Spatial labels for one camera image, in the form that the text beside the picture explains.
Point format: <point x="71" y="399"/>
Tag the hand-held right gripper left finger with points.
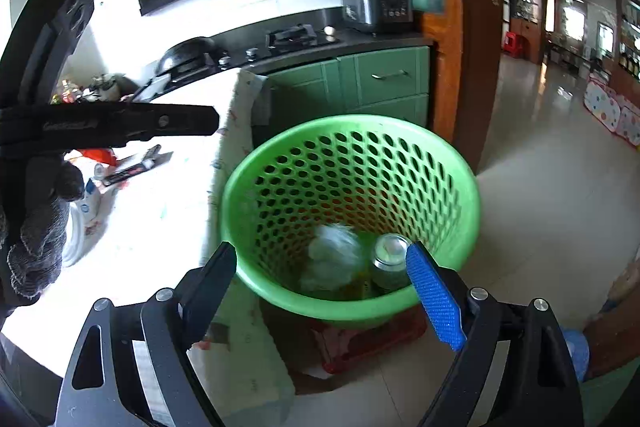
<point x="210" y="287"/>

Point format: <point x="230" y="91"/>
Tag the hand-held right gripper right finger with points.
<point x="435" y="302"/>

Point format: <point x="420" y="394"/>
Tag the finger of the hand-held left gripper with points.
<point x="150" y="122"/>

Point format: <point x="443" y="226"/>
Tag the red wrapper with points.
<point x="97" y="157"/>

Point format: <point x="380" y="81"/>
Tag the white blue milk carton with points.
<point x="90" y="204"/>

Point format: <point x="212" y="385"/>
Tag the green perforated plastic basket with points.
<point x="350" y="132"/>

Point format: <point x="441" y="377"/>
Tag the person's left hand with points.
<point x="35" y="232"/>

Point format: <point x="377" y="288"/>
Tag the green drink can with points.
<point x="390" y="262"/>

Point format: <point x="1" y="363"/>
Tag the cluster of condiment bottles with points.
<point x="67" y="94"/>

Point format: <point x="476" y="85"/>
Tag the black wok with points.
<point x="185" y="52"/>

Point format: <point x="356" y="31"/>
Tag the white printed cloth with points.
<point x="165" y="217"/>

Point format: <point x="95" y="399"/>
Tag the red plastic stool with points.
<point x="360" y="347"/>
<point x="512" y="44"/>

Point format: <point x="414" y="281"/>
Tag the crumpled clear plastic wrapper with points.
<point x="332" y="257"/>

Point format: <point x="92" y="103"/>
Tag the black gas stove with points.
<point x="295" y="38"/>

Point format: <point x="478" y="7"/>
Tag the green kitchen cabinet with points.
<point x="395" y="82"/>

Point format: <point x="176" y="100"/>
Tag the brown wooden door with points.
<point x="465" y="57"/>

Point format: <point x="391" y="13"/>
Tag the polka dot playpen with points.
<point x="610" y="107"/>

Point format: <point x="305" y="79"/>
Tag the wooden display cabinet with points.
<point x="631" y="37"/>
<point x="525" y="7"/>

